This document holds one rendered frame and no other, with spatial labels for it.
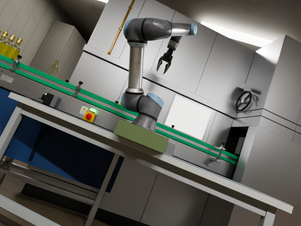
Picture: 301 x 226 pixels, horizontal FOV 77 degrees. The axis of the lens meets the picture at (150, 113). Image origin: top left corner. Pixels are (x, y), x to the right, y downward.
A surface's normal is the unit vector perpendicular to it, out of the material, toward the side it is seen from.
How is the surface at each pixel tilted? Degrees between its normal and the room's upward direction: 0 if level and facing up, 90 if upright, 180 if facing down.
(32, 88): 90
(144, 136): 90
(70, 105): 90
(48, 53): 90
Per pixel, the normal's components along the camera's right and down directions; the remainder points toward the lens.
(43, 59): -0.09, -0.20
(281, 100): 0.18, -0.10
